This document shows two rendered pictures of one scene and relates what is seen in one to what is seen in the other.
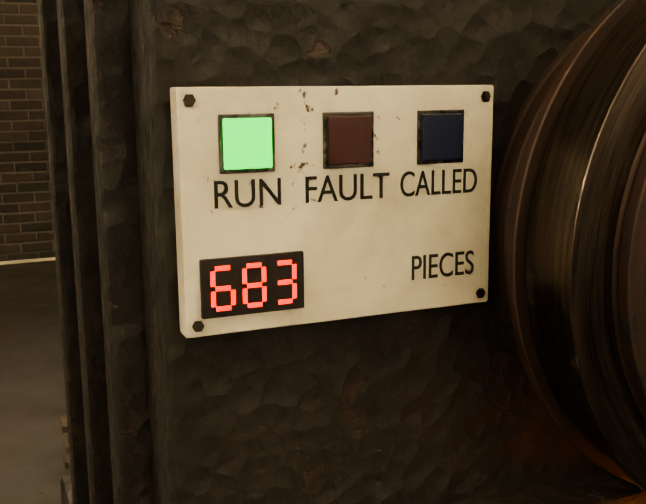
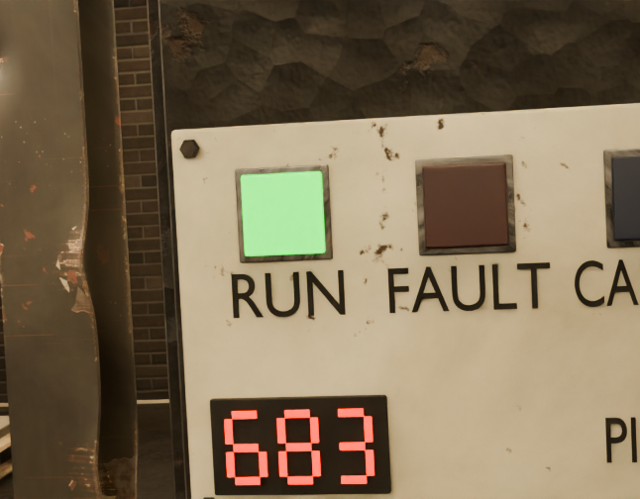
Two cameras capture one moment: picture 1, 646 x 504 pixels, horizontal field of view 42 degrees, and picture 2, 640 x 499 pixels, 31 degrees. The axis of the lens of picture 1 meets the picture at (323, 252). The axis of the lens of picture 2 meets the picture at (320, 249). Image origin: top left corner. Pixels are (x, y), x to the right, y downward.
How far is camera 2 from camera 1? 0.29 m
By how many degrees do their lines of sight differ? 32
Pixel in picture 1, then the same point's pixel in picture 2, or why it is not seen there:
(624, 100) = not seen: outside the picture
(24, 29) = not seen: hidden behind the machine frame
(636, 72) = not seen: outside the picture
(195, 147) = (201, 221)
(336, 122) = (437, 175)
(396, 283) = (575, 466)
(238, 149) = (265, 223)
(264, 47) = (331, 60)
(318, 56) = (426, 68)
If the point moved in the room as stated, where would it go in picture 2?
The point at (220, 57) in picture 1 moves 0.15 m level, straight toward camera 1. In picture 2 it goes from (260, 81) to (57, 52)
